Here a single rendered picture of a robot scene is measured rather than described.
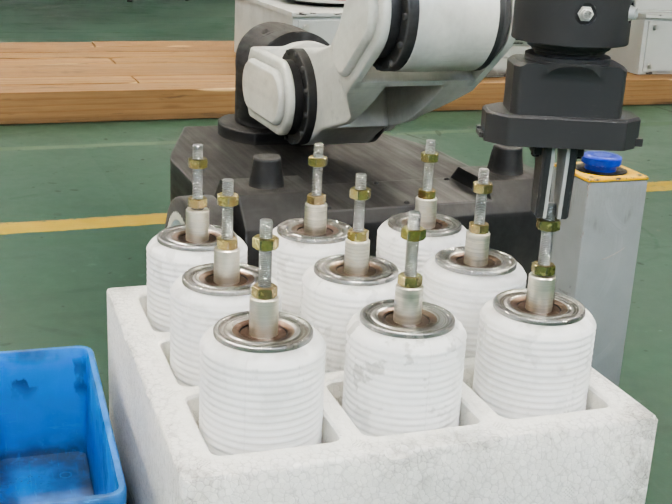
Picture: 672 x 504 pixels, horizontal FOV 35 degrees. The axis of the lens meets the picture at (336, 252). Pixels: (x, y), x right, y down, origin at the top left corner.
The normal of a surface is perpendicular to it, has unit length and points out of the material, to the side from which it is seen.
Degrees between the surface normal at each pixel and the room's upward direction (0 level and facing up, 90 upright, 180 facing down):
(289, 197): 45
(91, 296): 0
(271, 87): 90
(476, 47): 120
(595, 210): 90
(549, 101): 90
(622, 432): 90
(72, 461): 0
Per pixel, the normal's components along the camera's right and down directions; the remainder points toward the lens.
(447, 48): 0.29, 0.75
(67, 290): 0.04, -0.95
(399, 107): -0.93, 0.07
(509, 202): 0.29, -0.44
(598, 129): 0.01, 0.32
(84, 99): 0.37, 0.31
